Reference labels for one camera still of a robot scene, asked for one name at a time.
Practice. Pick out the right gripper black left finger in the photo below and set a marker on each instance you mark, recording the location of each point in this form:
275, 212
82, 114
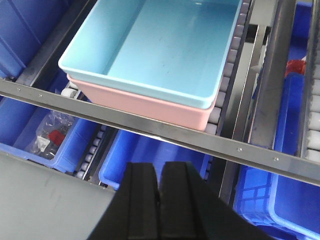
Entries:
133, 211

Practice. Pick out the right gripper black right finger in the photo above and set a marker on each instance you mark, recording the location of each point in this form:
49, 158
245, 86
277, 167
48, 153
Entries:
190, 210

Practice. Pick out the pink plastic box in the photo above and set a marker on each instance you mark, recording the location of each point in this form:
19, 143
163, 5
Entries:
161, 110

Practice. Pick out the light blue plastic box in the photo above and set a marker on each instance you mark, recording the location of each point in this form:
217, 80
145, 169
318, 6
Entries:
173, 50

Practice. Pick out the stainless steel shelf rack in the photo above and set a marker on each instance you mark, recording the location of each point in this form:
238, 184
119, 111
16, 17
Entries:
253, 137

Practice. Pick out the lower blue bin middle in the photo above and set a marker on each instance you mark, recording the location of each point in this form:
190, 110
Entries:
129, 147

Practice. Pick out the lower blue bin right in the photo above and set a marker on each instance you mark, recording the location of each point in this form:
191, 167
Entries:
273, 201

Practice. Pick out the clear plastic parts bag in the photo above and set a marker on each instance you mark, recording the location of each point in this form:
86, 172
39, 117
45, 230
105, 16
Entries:
50, 134

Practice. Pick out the lower blue bin with bag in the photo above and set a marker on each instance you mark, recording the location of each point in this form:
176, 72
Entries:
18, 124

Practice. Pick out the red item in bin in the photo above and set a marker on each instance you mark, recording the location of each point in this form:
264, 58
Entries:
295, 66

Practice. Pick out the upper blue bin left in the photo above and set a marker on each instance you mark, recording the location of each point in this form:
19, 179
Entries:
24, 27

